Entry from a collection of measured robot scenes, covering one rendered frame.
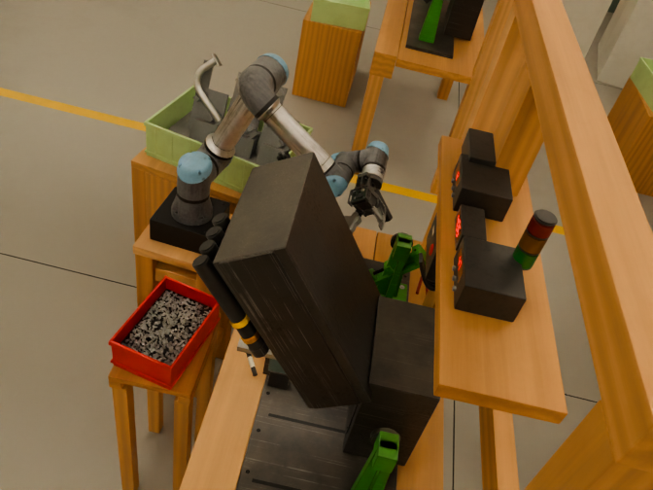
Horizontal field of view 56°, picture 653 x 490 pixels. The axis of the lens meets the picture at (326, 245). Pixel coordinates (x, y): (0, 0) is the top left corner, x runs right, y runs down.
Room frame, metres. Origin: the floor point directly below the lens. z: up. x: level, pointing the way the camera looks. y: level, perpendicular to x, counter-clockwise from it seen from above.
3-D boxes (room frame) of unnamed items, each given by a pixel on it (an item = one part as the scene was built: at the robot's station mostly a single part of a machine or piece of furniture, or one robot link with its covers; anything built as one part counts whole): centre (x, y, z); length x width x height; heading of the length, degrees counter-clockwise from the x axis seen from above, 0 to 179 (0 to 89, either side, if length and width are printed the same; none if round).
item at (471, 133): (1.46, -0.34, 1.59); 0.15 x 0.07 x 0.07; 1
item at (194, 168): (1.71, 0.51, 1.11); 0.13 x 0.12 x 0.14; 170
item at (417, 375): (1.06, -0.26, 1.07); 0.30 x 0.18 x 0.34; 1
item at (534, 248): (1.05, -0.43, 1.67); 0.05 x 0.05 x 0.05
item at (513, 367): (1.17, -0.39, 1.52); 0.90 x 0.25 x 0.04; 1
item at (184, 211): (1.69, 0.51, 0.99); 0.15 x 0.15 x 0.10
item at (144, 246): (1.69, 0.51, 0.83); 0.32 x 0.32 x 0.04; 86
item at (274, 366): (1.08, 0.03, 0.97); 0.10 x 0.02 x 0.14; 91
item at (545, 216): (1.05, -0.43, 1.71); 0.05 x 0.05 x 0.04
